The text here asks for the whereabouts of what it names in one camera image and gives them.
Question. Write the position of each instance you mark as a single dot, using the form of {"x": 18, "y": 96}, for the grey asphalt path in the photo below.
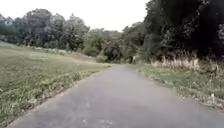
{"x": 116, "y": 100}

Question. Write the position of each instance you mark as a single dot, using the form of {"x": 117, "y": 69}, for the wood of dark trees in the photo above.
{"x": 173, "y": 30}

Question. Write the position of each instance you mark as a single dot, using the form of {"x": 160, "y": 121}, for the pale tall dry grass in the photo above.
{"x": 186, "y": 62}

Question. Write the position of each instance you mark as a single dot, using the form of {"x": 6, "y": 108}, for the grass verge with leaves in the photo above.
{"x": 186, "y": 80}

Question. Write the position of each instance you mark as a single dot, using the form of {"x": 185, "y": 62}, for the sloping grass field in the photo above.
{"x": 30, "y": 73}

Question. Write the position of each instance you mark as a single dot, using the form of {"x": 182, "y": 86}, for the building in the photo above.
{"x": 6, "y": 20}

